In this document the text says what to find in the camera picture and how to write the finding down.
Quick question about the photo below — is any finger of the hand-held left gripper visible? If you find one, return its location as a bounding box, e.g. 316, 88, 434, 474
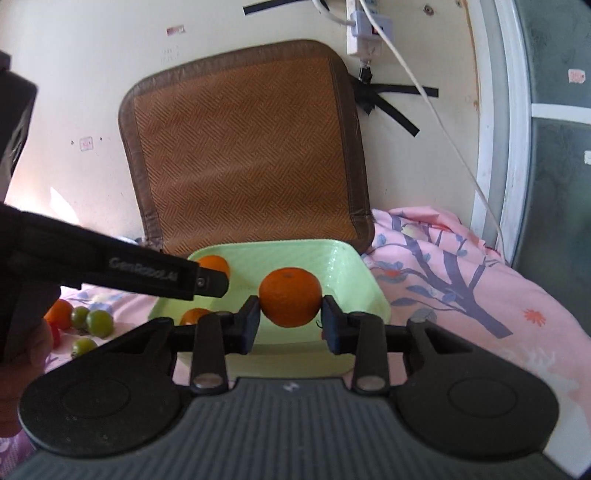
191, 265, 230, 301

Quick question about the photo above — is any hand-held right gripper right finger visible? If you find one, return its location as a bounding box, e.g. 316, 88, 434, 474
321, 295, 460, 395

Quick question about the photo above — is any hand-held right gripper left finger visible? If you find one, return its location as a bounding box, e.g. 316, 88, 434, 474
134, 295, 262, 396

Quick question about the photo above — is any light green plastic basket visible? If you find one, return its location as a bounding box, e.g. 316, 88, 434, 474
148, 239, 392, 377

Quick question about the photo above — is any person's left hand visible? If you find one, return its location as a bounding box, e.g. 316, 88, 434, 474
0, 318, 54, 437

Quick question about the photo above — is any brown woven seat mat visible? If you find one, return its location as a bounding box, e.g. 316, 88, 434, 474
117, 39, 376, 257

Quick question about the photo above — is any pink printed blanket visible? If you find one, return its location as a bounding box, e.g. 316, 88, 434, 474
0, 208, 591, 462

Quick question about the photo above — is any black tape strip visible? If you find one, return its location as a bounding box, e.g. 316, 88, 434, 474
365, 83, 439, 99
243, 0, 289, 16
358, 95, 420, 137

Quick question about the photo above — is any white power strip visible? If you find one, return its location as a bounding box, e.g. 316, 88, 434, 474
346, 0, 384, 58

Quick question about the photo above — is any white window frame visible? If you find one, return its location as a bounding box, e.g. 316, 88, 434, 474
464, 0, 591, 271

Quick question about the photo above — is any short white cable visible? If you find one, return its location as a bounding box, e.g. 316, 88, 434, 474
311, 0, 354, 27

